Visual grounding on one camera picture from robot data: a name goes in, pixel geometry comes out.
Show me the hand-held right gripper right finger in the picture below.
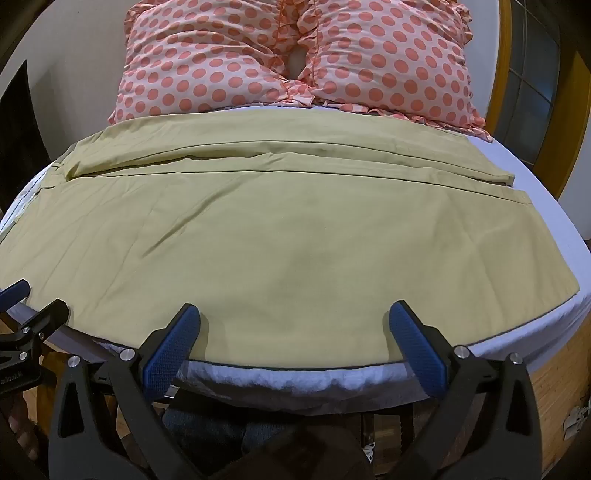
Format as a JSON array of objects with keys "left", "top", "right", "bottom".
[{"left": 388, "top": 300, "right": 544, "bottom": 480}]

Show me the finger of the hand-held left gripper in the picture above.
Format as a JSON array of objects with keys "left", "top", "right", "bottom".
[
  {"left": 0, "top": 279, "right": 31, "bottom": 308},
  {"left": 0, "top": 298, "right": 70, "bottom": 352}
]

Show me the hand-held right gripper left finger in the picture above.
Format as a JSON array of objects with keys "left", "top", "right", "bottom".
[{"left": 48, "top": 302, "right": 204, "bottom": 480}]

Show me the olive yellow bed sheet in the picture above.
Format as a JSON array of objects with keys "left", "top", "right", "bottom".
[{"left": 0, "top": 110, "right": 581, "bottom": 371}]

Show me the person's left hand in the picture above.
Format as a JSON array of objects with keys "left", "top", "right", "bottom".
[{"left": 7, "top": 396, "right": 43, "bottom": 463}]

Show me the dark door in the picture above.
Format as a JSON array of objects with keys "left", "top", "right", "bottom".
[{"left": 0, "top": 59, "right": 44, "bottom": 227}]

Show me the bed with white sheet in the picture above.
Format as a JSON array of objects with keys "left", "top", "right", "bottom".
[{"left": 0, "top": 105, "right": 591, "bottom": 416}]

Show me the small white object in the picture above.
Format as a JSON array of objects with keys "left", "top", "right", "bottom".
[{"left": 561, "top": 405, "right": 591, "bottom": 440}]

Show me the yellow framed window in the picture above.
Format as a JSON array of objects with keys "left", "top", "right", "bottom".
[{"left": 484, "top": 0, "right": 591, "bottom": 200}]

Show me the pink polka dot pillow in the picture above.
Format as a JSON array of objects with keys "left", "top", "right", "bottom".
[
  {"left": 277, "top": 0, "right": 494, "bottom": 141},
  {"left": 107, "top": 0, "right": 315, "bottom": 126}
]

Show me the wooden bed frame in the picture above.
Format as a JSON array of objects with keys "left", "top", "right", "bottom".
[{"left": 519, "top": 318, "right": 591, "bottom": 464}]

